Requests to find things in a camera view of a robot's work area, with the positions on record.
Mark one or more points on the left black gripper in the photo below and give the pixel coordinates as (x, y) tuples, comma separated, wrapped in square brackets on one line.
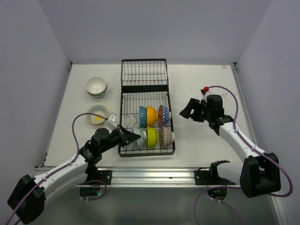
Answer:
[(125, 136)]

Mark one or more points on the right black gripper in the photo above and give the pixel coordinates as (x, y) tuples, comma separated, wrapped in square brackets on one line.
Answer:
[(194, 103)]

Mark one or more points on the pale grey-green bowl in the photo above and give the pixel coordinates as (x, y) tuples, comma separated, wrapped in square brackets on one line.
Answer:
[(141, 142)]

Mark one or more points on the blue ceramic bowl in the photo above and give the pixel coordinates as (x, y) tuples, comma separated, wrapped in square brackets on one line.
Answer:
[(143, 116)]

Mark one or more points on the yellow checkered bowl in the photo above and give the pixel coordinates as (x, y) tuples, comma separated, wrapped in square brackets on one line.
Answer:
[(97, 114)]

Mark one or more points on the white ceramic bowl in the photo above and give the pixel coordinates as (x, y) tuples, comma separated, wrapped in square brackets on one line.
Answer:
[(96, 86)]

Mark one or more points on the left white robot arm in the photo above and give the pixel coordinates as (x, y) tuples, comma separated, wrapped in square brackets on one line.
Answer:
[(32, 194)]

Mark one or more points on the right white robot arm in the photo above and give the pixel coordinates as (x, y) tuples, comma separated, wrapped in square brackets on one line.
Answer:
[(259, 173)]

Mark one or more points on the blue zigzag patterned bowl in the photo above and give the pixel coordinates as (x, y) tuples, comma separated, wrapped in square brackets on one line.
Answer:
[(164, 115)]

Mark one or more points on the lime yellow bowl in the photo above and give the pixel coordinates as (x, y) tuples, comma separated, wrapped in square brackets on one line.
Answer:
[(152, 137)]

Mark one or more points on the orange ceramic bowl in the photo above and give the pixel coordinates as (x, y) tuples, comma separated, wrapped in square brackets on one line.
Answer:
[(152, 116)]

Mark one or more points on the brown scale patterned bowl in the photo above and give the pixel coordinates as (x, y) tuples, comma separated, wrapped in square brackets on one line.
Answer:
[(166, 137)]

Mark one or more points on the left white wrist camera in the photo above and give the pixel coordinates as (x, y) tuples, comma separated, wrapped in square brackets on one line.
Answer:
[(111, 121)]

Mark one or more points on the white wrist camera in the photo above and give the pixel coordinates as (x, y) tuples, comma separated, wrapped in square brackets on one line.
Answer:
[(111, 121), (205, 93)]

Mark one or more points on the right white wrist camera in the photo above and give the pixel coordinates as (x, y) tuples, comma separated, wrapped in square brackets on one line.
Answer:
[(205, 93)]

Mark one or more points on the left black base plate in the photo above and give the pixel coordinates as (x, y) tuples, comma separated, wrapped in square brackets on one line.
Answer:
[(105, 176)]

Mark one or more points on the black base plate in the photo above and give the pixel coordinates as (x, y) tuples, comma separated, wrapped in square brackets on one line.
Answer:
[(105, 176), (202, 176)]

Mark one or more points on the black wire dish rack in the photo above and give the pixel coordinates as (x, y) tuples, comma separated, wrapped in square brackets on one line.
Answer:
[(145, 105)]

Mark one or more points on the aluminium mounting rail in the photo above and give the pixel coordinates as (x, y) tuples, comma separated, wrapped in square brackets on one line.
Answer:
[(138, 177)]

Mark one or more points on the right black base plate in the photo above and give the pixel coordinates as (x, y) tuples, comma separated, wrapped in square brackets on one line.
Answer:
[(202, 176)]

